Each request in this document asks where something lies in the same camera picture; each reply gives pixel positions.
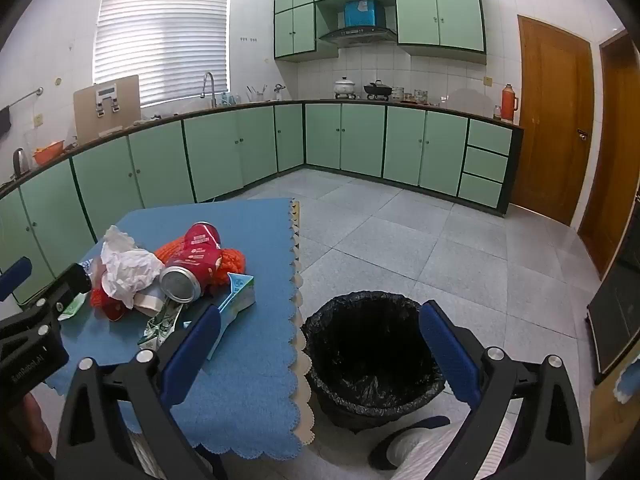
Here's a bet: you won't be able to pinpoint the cardboard sheet with scale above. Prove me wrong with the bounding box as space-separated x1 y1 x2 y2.
73 74 141 146

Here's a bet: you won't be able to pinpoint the person's left hand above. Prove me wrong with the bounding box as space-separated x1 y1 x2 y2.
20 393 53 456

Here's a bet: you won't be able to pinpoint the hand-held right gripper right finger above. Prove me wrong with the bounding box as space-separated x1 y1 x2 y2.
419 300 586 480

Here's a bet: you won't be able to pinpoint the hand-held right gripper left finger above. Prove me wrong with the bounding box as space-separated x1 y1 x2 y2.
54 304 226 480

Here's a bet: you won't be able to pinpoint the green white salt bag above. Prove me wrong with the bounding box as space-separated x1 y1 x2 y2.
57 290 91 322

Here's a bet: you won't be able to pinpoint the red plastic bag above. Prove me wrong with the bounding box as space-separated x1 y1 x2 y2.
89 280 136 322

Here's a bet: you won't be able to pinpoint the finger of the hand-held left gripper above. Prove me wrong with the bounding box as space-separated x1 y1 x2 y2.
0 262 93 339
0 256 33 306

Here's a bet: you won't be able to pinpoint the red soda can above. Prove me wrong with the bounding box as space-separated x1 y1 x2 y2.
159 221 224 304

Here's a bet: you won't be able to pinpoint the black-lined trash bin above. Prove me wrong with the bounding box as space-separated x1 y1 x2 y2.
300 294 447 428

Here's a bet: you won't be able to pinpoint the blue scalloped table mat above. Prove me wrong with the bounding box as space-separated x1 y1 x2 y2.
45 197 306 461

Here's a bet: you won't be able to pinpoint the wooden door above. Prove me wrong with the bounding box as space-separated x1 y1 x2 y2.
512 14 596 227
577 30 640 281

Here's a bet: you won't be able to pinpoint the green white milk carton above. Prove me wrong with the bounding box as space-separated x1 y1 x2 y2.
137 300 186 352

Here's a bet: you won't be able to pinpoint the crumpled white tissue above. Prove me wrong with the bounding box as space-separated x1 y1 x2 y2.
100 225 166 309

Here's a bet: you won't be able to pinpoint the steel towel rail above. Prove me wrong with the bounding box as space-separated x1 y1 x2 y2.
7 87 44 110

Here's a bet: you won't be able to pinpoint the light blue carton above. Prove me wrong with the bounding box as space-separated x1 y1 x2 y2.
182 272 257 361

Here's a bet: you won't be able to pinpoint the green base cabinets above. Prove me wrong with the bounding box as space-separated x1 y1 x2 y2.
0 100 524 306

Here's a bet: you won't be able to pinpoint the red thermos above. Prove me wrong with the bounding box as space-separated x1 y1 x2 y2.
501 84 519 122

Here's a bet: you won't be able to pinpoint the black glass cabinet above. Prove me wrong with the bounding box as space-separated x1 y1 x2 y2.
582 240 640 386

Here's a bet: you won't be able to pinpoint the green wall cabinets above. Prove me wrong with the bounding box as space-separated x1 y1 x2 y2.
273 0 487 65

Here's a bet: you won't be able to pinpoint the white window blind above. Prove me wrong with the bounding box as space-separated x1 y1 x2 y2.
93 0 232 108

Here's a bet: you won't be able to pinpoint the orange basket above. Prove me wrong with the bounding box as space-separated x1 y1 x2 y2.
31 141 66 165

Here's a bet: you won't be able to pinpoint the steel range hood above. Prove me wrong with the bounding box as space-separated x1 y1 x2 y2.
319 27 397 50

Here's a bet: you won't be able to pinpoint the blue box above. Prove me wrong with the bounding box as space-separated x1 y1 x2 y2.
344 0 385 28

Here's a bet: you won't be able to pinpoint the blue cloth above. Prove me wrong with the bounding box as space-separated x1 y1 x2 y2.
615 360 640 403

